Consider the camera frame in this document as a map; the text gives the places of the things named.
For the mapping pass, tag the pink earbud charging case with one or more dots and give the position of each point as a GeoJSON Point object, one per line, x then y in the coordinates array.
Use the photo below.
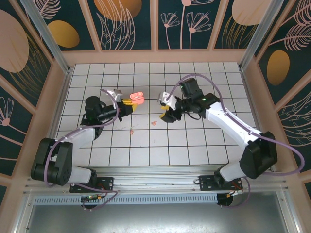
{"type": "Point", "coordinates": [137, 98]}

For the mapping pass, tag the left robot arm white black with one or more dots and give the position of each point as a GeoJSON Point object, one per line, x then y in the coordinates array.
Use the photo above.
{"type": "Point", "coordinates": [58, 165]}

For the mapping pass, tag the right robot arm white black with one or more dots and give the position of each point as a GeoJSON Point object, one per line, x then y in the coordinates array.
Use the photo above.
{"type": "Point", "coordinates": [233, 126]}

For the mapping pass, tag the small green circuit board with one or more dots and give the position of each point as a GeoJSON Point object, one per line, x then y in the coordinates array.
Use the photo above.
{"type": "Point", "coordinates": [91, 197]}

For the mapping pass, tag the grey metal sheet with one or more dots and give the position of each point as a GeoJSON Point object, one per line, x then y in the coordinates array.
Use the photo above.
{"type": "Point", "coordinates": [155, 218]}

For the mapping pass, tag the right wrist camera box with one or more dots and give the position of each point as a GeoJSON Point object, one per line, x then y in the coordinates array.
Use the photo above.
{"type": "Point", "coordinates": [167, 99]}

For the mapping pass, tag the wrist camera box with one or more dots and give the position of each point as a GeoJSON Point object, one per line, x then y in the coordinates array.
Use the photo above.
{"type": "Point", "coordinates": [116, 94]}
{"type": "Point", "coordinates": [167, 99]}

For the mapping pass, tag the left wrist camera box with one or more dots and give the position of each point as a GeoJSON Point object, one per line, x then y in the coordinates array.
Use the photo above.
{"type": "Point", "coordinates": [116, 94]}

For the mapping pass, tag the aluminium mounting rail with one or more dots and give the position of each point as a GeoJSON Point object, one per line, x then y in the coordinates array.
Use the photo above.
{"type": "Point", "coordinates": [155, 177]}

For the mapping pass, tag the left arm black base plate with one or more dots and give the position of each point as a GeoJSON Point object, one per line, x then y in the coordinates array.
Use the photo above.
{"type": "Point", "coordinates": [107, 182]}

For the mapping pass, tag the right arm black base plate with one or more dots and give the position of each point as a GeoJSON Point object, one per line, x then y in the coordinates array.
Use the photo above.
{"type": "Point", "coordinates": [206, 183]}

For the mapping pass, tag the aluminium corner post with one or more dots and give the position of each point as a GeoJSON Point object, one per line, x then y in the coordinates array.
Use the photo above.
{"type": "Point", "coordinates": [257, 34]}
{"type": "Point", "coordinates": [48, 38]}

